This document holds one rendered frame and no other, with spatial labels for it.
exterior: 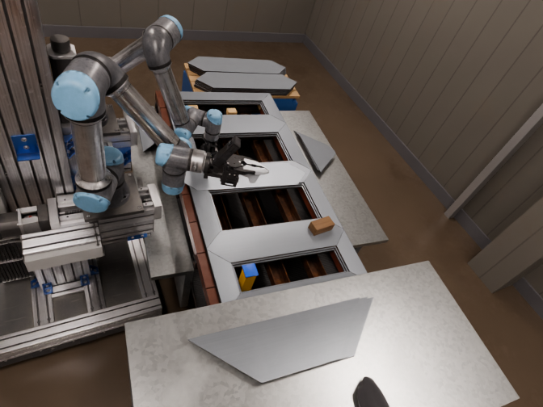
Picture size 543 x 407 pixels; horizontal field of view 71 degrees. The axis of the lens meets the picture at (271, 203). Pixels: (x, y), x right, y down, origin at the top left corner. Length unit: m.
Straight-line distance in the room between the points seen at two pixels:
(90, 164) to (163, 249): 0.75
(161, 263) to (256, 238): 0.47
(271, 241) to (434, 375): 0.87
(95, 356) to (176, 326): 1.15
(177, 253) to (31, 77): 0.97
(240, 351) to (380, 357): 0.52
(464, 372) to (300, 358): 0.64
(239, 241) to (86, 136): 0.88
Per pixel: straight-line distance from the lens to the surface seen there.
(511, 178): 3.69
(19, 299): 2.46
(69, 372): 2.47
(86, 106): 1.16
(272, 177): 2.17
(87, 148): 1.30
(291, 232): 1.93
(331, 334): 1.45
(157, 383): 1.31
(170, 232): 2.02
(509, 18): 3.74
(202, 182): 2.04
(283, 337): 1.39
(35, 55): 1.47
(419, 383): 1.57
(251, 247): 1.82
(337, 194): 2.37
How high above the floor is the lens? 2.31
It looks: 46 degrees down
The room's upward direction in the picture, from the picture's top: 20 degrees clockwise
